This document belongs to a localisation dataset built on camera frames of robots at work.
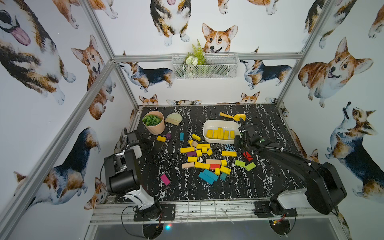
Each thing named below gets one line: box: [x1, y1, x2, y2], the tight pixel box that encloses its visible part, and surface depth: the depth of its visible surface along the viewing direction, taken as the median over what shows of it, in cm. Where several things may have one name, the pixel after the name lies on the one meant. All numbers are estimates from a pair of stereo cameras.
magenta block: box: [160, 174, 171, 186], surface depth 86 cm
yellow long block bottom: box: [194, 162, 211, 170], surface depth 90 cm
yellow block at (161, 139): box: [156, 136, 167, 143], surface depth 103 cm
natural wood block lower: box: [182, 162, 195, 169], surface depth 91 cm
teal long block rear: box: [203, 169, 219, 182], surface depth 87 cm
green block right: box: [245, 162, 257, 172], surface depth 90 cm
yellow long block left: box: [180, 147, 196, 154], surface depth 97 cm
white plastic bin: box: [203, 119, 241, 144], surface depth 105 cm
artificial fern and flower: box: [183, 39, 207, 78], surface depth 85 cm
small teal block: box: [220, 172, 227, 181], surface depth 85 cm
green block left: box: [234, 159, 246, 167], surface depth 92 cm
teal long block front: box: [198, 171, 215, 185], surface depth 86 cm
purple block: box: [186, 151, 197, 157], surface depth 95 cm
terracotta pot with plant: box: [141, 110, 165, 135], surface depth 100 cm
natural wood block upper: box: [206, 159, 221, 165], surface depth 90 cm
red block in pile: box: [210, 164, 221, 170], surface depth 90 cm
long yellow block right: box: [221, 150, 237, 157], surface depth 95 cm
